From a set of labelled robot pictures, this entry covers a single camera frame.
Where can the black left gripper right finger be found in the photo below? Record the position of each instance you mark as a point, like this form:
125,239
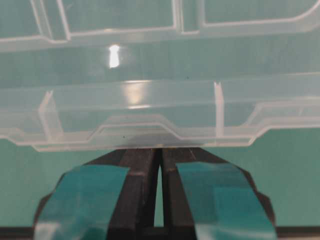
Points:
208,198

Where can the green table cloth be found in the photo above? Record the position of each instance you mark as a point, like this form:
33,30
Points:
25,180

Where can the clear plastic box lid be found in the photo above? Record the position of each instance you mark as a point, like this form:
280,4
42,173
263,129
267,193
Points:
160,87

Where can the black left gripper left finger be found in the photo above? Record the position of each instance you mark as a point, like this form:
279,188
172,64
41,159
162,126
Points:
109,198

